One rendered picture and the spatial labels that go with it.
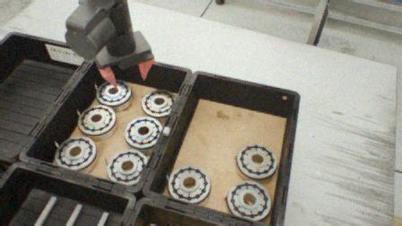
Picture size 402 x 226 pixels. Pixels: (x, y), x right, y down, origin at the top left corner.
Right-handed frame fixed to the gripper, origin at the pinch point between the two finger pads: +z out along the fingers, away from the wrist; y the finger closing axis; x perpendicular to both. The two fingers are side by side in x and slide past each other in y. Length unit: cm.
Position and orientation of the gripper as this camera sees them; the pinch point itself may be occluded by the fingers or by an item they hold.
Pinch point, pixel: (129, 80)
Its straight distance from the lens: 73.5
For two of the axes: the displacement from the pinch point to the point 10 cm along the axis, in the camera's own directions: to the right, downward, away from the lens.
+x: -4.8, -6.9, 5.5
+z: 0.0, 6.2, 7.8
